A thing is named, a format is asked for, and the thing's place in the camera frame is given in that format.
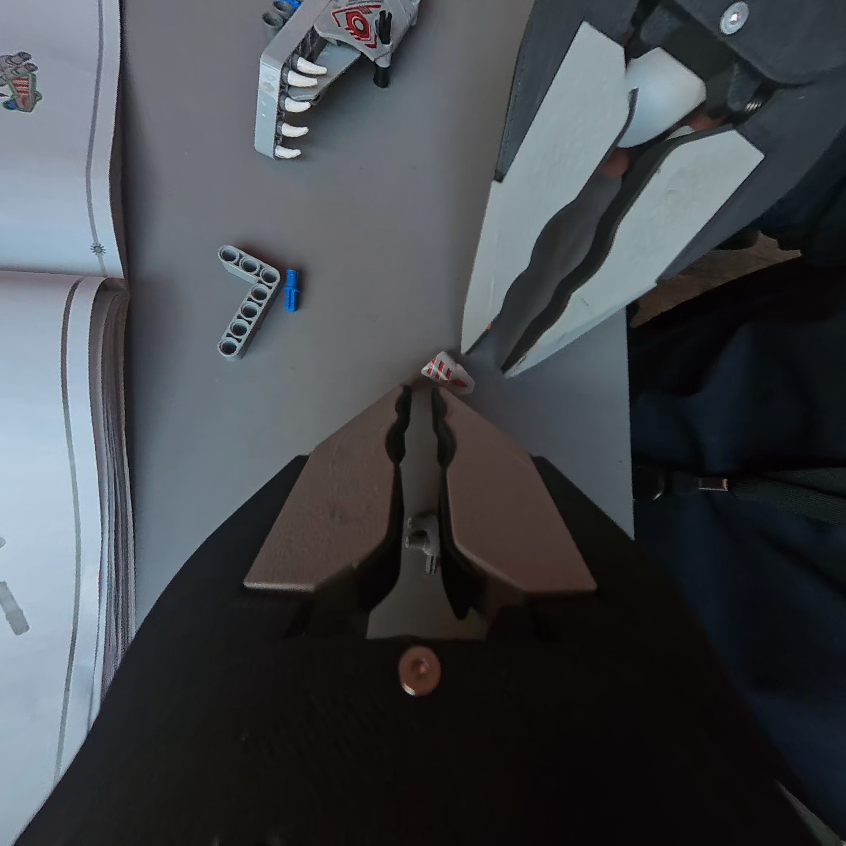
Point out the grey angled lego beam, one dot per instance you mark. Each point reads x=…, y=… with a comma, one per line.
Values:
x=259, y=291

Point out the open lego instruction booklet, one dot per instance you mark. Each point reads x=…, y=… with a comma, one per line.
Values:
x=39, y=410

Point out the white red-striped lego piece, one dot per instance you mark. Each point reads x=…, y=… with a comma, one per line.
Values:
x=449, y=373

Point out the grey toothed lego assembly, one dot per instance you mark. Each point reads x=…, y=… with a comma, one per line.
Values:
x=350, y=26

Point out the small grey lego connector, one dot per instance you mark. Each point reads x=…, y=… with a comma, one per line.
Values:
x=423, y=539

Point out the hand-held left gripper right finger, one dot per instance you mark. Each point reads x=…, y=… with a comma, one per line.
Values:
x=509, y=522

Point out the blue lego pin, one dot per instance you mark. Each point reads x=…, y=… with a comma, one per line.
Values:
x=293, y=291

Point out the person's dark clothing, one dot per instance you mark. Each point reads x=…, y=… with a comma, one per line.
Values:
x=747, y=628

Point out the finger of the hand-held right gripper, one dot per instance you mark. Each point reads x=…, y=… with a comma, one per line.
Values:
x=667, y=211
x=555, y=152

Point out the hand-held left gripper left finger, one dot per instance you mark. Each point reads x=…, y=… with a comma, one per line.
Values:
x=324, y=515

